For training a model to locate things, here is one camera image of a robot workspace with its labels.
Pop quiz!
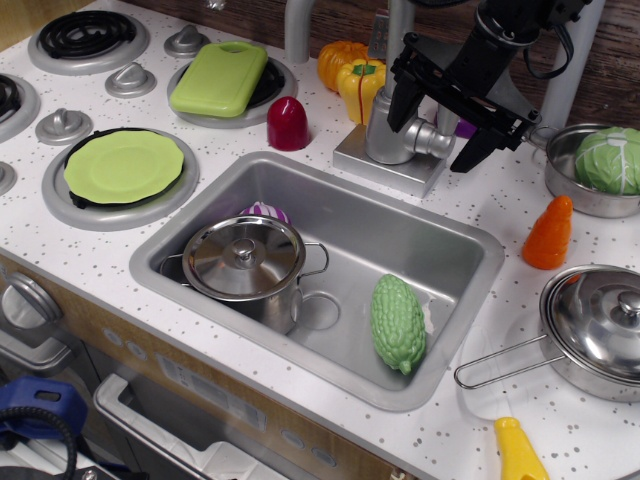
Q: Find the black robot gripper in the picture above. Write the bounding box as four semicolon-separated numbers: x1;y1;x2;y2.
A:
387;9;541;173

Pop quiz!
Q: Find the silver faucet lever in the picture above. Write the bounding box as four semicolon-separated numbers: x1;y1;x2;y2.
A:
436;104;459;137

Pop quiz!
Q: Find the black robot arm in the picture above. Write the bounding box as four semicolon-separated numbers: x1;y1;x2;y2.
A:
387;1;584;173

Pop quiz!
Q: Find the purple toy eggplant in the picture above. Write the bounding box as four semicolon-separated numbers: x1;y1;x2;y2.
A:
434;113;476;139

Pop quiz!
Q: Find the silver toy faucet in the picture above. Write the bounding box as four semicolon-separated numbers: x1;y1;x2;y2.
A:
333;0;460;199

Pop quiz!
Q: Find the yellow toy bell pepper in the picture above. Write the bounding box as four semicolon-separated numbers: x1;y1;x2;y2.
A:
336;59;386;125

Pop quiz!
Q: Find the grey toy spatula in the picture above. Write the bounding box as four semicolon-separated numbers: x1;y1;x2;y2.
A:
368;9;390;60

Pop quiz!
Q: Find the steel pot with cabbage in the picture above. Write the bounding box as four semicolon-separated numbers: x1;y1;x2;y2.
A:
530;123;639;219

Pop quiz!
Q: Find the orange toy pumpkin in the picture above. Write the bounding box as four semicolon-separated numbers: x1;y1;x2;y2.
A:
317;40;368;92

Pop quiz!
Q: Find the grey sink basin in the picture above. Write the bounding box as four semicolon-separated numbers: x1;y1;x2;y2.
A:
130;152;504;411

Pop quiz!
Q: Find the dark red toy vegetable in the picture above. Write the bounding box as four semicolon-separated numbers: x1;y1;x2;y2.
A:
267;96;311;151

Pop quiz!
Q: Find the orange toy carrot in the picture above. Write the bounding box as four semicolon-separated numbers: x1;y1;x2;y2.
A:
521;195;573;270

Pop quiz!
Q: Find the grey burner under board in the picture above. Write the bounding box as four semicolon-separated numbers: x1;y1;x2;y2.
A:
170;58;297;129

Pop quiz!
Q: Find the green toy cabbage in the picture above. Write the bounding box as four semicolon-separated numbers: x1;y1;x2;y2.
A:
575;127;639;196

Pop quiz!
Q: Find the purple white toy onion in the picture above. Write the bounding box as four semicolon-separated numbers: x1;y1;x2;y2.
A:
239;201;291;225

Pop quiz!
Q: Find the green toy bitter gourd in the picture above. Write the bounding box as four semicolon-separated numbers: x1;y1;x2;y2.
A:
370;274;427;375

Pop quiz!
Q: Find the green plastic cutting board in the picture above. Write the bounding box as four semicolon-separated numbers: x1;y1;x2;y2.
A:
169;41;268;118

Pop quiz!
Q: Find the steel saucepan lid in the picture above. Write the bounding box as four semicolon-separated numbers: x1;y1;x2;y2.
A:
540;265;639;382

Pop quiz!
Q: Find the steel pot lid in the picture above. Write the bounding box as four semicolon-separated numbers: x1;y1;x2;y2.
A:
182;215;306;301

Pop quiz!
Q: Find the steel pot in sink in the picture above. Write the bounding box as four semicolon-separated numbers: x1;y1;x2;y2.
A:
159;242;329;334

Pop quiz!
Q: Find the grey stove knob back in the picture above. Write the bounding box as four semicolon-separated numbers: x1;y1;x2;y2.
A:
164;25;210;58

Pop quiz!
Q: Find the grey stove knob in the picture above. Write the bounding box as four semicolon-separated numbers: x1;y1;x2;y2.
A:
164;25;210;58
35;108;93;145
105;62;157;98

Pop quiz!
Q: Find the grey stove knob middle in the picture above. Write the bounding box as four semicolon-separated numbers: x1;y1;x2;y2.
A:
105;62;157;98

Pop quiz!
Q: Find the green plastic plate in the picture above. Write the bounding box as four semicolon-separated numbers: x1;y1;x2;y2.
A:
63;130;185;205

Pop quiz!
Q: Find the grey burner under plate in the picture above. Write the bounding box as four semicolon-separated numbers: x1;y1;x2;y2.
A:
41;131;200;232

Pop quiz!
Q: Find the black coil burner back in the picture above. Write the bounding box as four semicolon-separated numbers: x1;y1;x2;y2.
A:
28;10;149;76

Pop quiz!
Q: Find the black coil burner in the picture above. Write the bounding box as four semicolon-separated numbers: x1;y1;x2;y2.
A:
1;74;40;142
28;10;149;76

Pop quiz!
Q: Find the grey stove knob front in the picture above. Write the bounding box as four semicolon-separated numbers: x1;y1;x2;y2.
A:
35;108;93;145

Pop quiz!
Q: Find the black coil burner left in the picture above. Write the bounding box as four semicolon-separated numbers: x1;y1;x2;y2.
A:
1;74;40;142

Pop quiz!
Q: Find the grey stove knob edge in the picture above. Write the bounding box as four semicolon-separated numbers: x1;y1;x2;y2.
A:
0;162;17;196

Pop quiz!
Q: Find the grey oven dial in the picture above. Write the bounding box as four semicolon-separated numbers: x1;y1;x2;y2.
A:
1;272;63;347

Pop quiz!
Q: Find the blue clamp device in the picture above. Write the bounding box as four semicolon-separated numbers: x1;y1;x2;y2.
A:
1;376;88;440

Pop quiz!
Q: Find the grey post right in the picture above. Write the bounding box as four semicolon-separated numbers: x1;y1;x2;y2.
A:
536;0;605;139

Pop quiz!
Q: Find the grey post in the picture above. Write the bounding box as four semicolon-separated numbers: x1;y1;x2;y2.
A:
284;0;315;64
536;0;605;139

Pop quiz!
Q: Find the grey post left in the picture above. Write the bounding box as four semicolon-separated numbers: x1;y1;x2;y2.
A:
284;0;315;64

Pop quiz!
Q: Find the steel saucepan with handle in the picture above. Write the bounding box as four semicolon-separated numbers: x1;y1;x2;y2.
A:
454;267;639;403

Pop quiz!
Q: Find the yellow toy handle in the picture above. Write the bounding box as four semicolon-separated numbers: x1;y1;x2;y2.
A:
494;417;550;480

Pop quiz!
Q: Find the white oven door handle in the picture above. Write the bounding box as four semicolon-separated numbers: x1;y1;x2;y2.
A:
94;374;280;479

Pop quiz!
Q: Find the black cable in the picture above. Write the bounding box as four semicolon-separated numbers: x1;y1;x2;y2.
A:
0;405;79;480

